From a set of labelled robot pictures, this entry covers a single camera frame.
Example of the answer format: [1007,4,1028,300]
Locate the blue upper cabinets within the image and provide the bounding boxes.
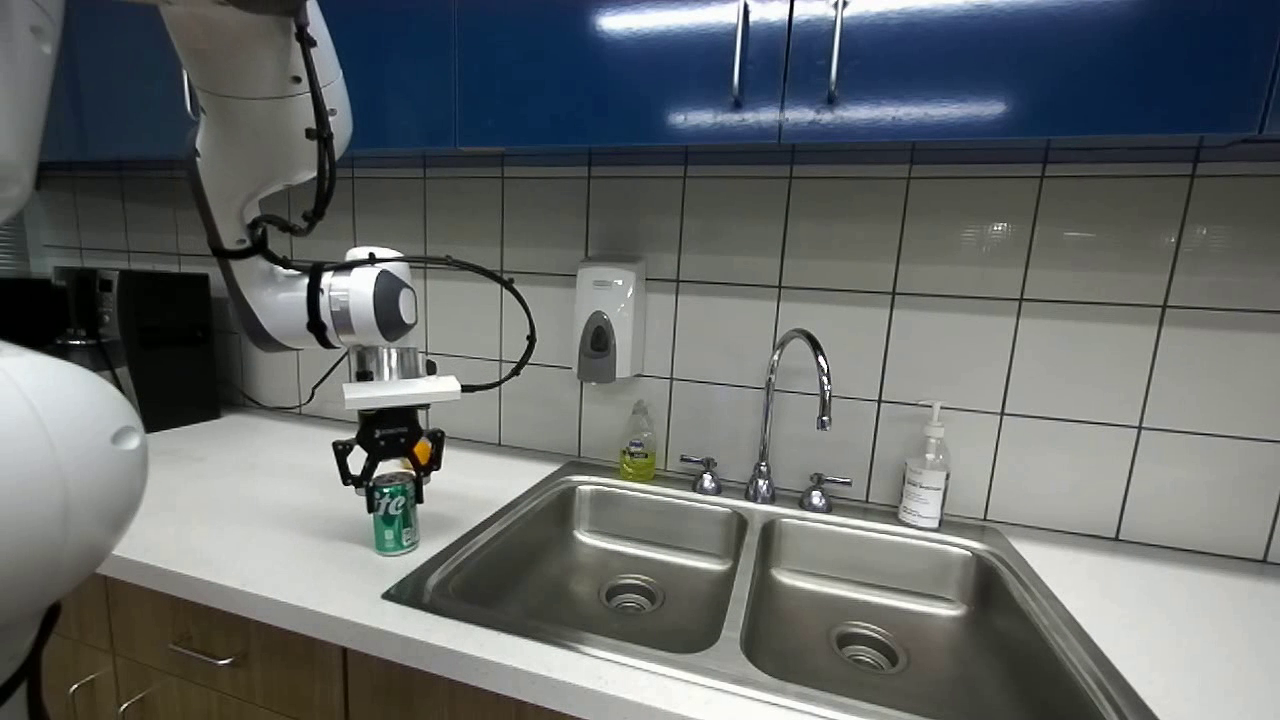
[38,0,1280,173]

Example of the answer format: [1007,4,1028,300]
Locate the black countertop appliance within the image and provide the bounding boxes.
[0,266,224,432]

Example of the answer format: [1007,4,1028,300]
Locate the green soda can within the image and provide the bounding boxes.
[367,473,424,562]

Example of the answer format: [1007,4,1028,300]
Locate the silver cabinet handle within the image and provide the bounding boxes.
[729,0,753,112]
[826,0,853,108]

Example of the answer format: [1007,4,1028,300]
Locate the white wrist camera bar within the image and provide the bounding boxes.
[340,376,463,414]

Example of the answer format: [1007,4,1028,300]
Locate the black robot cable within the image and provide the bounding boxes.
[251,13,541,397]

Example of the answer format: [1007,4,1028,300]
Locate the white wall soap dispenser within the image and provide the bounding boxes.
[573,262,649,390]

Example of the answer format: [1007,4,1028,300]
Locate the chrome gooseneck faucet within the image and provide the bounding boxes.
[741,324,841,510]

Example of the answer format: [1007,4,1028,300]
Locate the black power cord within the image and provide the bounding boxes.
[298,347,352,414]

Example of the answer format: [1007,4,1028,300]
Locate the wooden lower cabinets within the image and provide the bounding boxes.
[24,574,575,720]

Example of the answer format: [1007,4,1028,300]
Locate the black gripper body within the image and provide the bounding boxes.
[352,403,431,463]

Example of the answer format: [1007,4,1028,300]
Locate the stainless steel double sink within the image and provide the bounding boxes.
[382,455,1160,720]

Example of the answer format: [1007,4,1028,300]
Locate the green dish soap bottle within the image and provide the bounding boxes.
[617,397,665,485]

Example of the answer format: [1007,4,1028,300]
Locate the clear hand soap pump bottle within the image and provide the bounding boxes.
[896,397,954,533]

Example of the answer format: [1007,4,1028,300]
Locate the chrome faucet handle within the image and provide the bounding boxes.
[798,468,856,518]
[678,452,729,499]

